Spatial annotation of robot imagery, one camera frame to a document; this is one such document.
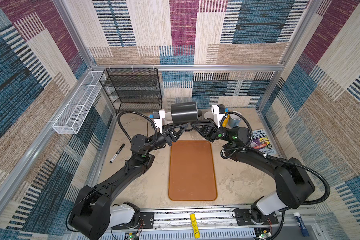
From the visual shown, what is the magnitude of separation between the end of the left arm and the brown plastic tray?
1.18 feet

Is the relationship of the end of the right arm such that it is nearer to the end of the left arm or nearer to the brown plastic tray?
the end of the left arm

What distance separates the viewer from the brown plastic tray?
0.83m

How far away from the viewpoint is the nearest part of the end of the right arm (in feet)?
1.99

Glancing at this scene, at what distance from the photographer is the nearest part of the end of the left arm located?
588mm

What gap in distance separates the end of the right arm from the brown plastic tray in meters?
0.35
